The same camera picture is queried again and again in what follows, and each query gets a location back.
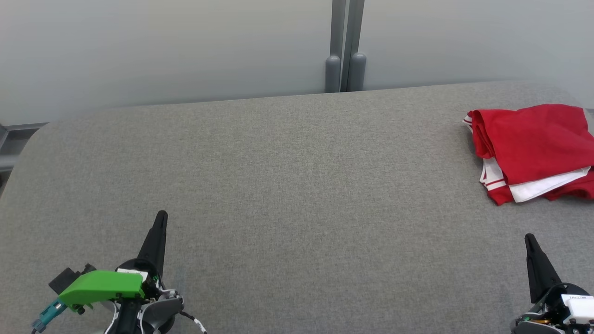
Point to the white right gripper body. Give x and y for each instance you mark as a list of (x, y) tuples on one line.
[(577, 306)]

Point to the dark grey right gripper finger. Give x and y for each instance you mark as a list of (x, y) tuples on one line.
[(540, 269)]

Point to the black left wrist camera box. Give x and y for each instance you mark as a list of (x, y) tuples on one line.
[(67, 278)]

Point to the grey metal cart frame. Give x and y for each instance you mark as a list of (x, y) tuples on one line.
[(16, 139)]

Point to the red and white jersey shirt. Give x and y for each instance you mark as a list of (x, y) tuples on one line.
[(533, 139)]

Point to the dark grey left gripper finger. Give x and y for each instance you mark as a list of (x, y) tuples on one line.
[(155, 241)]

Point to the red shorts with white stripe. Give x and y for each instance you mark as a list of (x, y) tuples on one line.
[(573, 191)]

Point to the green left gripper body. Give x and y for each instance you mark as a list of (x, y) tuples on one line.
[(102, 285)]

